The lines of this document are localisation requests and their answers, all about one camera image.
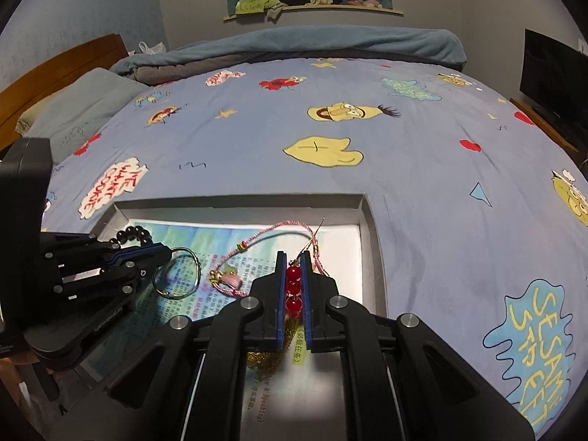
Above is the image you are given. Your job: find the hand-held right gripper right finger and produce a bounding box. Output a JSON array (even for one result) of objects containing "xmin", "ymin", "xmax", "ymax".
[{"xmin": 301, "ymin": 251, "xmax": 537, "ymax": 441}]

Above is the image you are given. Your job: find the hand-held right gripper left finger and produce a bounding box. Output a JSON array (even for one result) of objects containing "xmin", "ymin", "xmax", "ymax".
[{"xmin": 48, "ymin": 251, "xmax": 288, "ymax": 441}]

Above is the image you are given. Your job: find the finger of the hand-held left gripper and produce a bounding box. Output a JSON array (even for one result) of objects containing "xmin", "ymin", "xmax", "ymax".
[
  {"xmin": 41, "ymin": 259, "xmax": 153, "ymax": 314},
  {"xmin": 39, "ymin": 232, "xmax": 174, "ymax": 271}
]

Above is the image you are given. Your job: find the red bead gold tassel charm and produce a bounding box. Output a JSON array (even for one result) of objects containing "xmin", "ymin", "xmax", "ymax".
[{"xmin": 245, "ymin": 249, "xmax": 323, "ymax": 374}]

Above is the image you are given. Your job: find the metal ring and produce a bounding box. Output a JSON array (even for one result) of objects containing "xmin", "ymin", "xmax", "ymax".
[{"xmin": 153, "ymin": 247, "xmax": 202, "ymax": 301}]

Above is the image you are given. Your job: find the pink braided cord bracelet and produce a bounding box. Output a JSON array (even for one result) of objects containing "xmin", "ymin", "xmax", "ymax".
[{"xmin": 208, "ymin": 217, "xmax": 330, "ymax": 295}]

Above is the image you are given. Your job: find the grey shallow cardboard box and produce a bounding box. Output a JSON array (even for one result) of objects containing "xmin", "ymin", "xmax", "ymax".
[{"xmin": 41, "ymin": 192, "xmax": 390, "ymax": 441}]

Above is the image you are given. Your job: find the printed paper sheet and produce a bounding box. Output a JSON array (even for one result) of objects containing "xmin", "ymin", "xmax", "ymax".
[{"xmin": 80, "ymin": 222, "xmax": 365, "ymax": 441}]

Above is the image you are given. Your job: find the grey-blue pillow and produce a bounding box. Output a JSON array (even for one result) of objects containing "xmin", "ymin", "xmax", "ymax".
[{"xmin": 16, "ymin": 67, "xmax": 153, "ymax": 161}]

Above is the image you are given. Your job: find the wooden headboard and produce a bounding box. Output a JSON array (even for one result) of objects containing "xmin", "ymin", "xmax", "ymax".
[{"xmin": 0, "ymin": 33, "xmax": 132, "ymax": 150}]

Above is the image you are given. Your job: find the grey blanket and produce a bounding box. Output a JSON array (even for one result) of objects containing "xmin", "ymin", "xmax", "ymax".
[{"xmin": 132, "ymin": 57, "xmax": 258, "ymax": 87}]

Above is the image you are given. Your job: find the blue cartoon printed bed sheet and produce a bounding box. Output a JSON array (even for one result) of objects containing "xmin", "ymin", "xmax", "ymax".
[{"xmin": 40, "ymin": 56, "xmax": 588, "ymax": 438}]

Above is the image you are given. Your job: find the blue blanket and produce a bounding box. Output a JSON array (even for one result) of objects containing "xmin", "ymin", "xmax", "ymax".
[{"xmin": 109, "ymin": 24, "xmax": 468, "ymax": 77}]

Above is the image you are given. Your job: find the green cloth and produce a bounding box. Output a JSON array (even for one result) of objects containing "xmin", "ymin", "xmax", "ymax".
[{"xmin": 234, "ymin": 0, "xmax": 277, "ymax": 16}]

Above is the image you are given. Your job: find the wooden window shelf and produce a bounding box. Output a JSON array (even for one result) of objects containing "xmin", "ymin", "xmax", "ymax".
[{"xmin": 223, "ymin": 4, "xmax": 404, "ymax": 23}]

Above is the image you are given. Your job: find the wooden television stand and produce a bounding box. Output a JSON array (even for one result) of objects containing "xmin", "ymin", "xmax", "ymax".
[{"xmin": 509, "ymin": 97, "xmax": 580, "ymax": 153}]

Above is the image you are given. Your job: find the black television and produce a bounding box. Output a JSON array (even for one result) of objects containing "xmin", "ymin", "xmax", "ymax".
[{"xmin": 519, "ymin": 28, "xmax": 588, "ymax": 126}]

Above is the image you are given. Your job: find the black bead bracelet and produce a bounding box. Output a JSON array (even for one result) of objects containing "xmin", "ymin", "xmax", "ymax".
[{"xmin": 110, "ymin": 224, "xmax": 154, "ymax": 247}]

